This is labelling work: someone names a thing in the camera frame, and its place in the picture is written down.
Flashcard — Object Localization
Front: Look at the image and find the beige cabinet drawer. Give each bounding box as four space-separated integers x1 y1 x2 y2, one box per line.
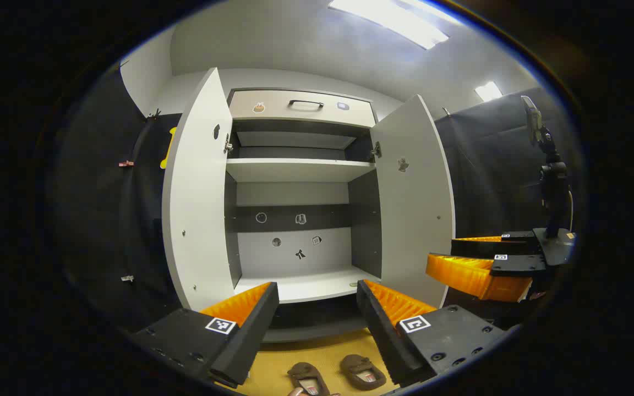
228 89 378 128

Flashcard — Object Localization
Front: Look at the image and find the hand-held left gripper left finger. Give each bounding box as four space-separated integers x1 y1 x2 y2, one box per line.
130 282 280 388

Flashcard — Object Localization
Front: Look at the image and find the brown fuzzy shoe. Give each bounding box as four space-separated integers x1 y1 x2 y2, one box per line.
287 361 331 396
340 354 387 391

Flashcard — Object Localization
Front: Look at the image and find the white shoe cabinet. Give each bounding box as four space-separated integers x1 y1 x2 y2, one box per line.
162 67 456 344

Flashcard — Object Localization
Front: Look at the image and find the white cabinet door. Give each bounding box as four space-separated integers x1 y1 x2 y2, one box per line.
162 67 235 313
369 95 456 309

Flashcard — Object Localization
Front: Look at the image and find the long ceiling light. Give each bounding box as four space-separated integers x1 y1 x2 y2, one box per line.
328 0 463 50

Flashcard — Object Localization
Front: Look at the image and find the black backdrop cloth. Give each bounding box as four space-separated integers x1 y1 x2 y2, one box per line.
433 87 577 243
56 60 185 331

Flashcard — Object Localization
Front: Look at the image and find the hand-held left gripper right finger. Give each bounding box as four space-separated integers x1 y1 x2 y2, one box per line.
356 279 507 388

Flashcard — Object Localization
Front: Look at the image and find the small ceiling light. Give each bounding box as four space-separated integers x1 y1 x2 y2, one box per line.
474 81 504 103

